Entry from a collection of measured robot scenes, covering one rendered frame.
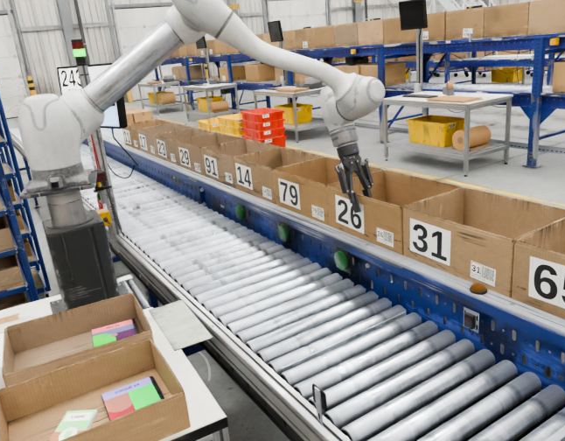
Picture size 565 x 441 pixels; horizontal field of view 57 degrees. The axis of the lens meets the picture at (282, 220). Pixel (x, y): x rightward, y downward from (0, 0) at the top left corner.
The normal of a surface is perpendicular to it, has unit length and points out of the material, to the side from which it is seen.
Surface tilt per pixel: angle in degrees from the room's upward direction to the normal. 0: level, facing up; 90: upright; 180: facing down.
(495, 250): 90
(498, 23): 90
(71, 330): 88
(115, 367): 89
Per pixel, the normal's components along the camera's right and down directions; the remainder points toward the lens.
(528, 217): -0.84, 0.24
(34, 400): 0.50, 0.23
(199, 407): -0.09, -0.94
